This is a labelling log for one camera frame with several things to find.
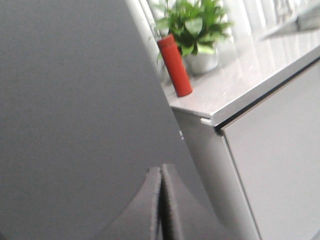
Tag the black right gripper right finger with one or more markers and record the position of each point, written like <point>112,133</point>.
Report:
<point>182,217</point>

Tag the green potted plant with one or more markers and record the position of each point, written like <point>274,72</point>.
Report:
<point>197,27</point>

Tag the dark grey fridge door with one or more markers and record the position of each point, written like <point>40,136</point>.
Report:
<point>83,117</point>

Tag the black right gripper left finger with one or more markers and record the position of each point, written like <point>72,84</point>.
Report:
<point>140,219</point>

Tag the red cylindrical bottle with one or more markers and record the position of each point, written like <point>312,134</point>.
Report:
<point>175,66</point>

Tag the grey kitchen counter cabinet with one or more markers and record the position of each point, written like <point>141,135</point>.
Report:
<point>252,127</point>

